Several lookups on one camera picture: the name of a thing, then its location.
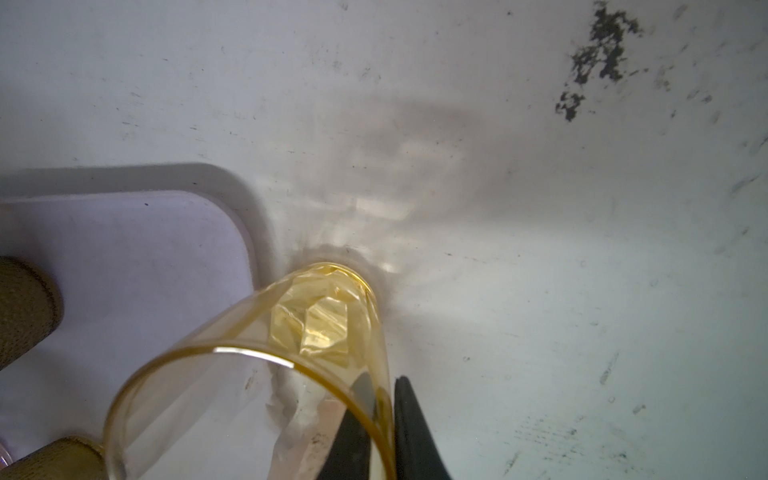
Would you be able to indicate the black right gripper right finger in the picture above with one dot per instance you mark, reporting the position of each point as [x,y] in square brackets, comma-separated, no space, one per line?
[417,457]

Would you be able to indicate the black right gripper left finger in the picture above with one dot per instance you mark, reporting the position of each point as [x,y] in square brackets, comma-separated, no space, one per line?
[350,454]

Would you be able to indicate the yellow clear glass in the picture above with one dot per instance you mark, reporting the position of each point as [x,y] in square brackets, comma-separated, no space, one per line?
[213,405]

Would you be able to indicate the lilac plastic tray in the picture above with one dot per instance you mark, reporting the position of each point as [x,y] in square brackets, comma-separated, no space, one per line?
[137,271]

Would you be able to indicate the brown textured tall glass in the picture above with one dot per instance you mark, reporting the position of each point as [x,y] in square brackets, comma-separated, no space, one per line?
[32,307]

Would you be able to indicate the pink frosted glass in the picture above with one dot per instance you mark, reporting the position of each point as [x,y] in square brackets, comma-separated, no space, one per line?
[304,442]

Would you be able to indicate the brown textured short glass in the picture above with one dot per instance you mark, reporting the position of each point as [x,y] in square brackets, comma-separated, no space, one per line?
[68,458]

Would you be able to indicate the pink clear glass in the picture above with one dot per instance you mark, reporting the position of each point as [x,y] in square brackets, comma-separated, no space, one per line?
[5,457]

